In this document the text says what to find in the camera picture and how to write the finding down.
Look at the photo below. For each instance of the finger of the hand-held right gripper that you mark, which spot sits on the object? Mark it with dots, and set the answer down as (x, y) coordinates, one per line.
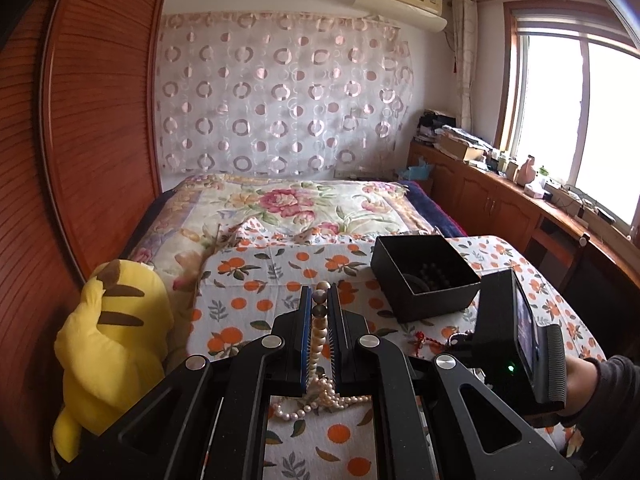
(460, 346)

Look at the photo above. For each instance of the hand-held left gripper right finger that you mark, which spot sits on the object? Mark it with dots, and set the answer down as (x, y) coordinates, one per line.
(339, 345)

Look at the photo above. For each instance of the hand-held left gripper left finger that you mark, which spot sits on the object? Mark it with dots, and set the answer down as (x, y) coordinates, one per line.
(305, 345)

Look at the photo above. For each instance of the beige wooden bead strand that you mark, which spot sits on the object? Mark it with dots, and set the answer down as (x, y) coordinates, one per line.
(320, 327)

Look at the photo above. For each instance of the black jewelry box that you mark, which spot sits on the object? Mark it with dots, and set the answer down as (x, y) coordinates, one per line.
(400, 265)

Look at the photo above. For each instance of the person's right forearm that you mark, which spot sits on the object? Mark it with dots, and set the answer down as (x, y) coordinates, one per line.
(612, 390)

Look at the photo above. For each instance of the orange print tablecloth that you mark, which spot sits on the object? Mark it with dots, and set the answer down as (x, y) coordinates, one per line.
(240, 305)

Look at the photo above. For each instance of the floral quilt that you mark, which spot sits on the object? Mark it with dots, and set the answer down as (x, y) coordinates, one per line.
(280, 205)

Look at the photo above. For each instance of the dark blue blanket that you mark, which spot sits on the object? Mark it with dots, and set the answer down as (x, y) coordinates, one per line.
(425, 200)

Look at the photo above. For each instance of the long wooden cabinet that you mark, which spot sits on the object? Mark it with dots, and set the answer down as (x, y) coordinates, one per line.
(480, 195)

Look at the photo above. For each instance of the tissue box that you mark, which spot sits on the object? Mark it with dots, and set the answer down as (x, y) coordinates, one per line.
(534, 190)

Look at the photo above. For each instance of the pink figurine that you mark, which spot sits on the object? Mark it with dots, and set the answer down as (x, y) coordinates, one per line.
(526, 170)

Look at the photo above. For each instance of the blue plastic bag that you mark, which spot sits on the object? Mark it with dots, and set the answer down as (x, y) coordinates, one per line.
(419, 169)

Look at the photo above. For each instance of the yellow plush toy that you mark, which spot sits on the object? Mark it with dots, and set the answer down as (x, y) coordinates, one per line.
(110, 340)

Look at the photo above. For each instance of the cardboard box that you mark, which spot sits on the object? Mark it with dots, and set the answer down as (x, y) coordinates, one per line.
(462, 149)

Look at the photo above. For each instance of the pile of clutter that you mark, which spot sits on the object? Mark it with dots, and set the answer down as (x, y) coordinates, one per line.
(436, 124)

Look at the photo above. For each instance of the window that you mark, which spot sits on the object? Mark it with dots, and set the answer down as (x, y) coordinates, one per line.
(575, 110)

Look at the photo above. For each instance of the circle pattern sheer curtain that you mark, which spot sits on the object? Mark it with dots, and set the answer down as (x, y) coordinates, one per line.
(280, 95)

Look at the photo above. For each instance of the beige window curtain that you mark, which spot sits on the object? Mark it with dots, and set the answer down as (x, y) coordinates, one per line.
(465, 60)

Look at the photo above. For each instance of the wall air conditioner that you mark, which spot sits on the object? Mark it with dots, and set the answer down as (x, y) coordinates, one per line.
(400, 0)

